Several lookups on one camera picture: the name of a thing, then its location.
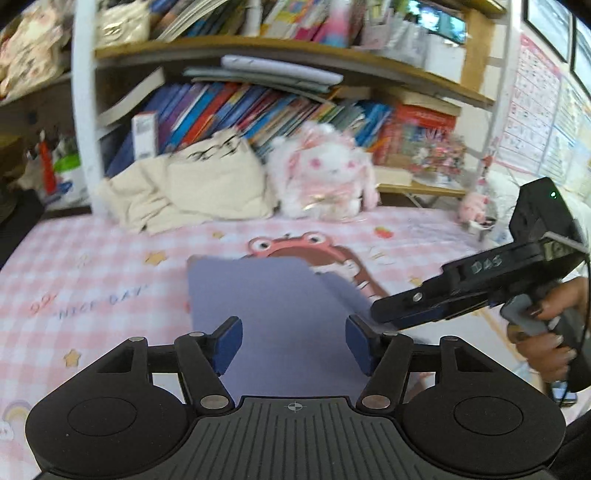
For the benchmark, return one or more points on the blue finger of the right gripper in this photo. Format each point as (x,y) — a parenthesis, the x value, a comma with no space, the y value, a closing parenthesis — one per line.
(431,302)

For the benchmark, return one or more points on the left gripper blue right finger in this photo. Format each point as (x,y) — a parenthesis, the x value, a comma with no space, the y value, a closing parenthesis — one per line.
(385,359)

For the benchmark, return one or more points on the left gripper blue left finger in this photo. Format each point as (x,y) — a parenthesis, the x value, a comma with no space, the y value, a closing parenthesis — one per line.
(202,359)

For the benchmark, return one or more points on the purple and mauve sweater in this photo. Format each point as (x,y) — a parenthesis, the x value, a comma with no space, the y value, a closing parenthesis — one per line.
(293,325)

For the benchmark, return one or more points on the person's right hand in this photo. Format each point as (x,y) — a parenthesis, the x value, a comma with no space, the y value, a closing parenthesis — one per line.
(547,354)

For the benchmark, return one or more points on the small pink pig plush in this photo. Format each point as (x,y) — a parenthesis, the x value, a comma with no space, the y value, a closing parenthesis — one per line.
(473,208)

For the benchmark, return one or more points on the colourful bead decoration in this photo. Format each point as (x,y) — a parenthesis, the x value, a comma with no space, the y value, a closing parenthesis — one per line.
(434,151)

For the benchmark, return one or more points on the pink checkered cartoon desk mat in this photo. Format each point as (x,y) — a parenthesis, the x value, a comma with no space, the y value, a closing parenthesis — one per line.
(90,386)

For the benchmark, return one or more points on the pink white bunny plush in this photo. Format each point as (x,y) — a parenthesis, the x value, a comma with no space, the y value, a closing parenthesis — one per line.
(320,173)

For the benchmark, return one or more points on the cream printed garment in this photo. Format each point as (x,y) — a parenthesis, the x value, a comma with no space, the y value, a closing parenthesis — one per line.
(218,179)

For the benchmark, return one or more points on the white green tub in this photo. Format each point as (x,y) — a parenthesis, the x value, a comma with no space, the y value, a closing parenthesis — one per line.
(71,183)

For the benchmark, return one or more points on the black yamaha keyboard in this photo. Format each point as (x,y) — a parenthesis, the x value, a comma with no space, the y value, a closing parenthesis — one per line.
(27,212)

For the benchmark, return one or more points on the white box with barcode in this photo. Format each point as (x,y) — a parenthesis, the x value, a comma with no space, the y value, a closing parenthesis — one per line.
(144,129)

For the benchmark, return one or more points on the row of colourful books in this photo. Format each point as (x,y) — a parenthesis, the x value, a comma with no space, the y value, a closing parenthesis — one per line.
(194,111)

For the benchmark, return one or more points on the red tassel ornament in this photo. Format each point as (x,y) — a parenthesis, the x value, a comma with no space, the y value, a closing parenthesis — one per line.
(49,181)

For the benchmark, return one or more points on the white bookshelf frame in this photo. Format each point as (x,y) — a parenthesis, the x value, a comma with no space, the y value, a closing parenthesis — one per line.
(356,65)

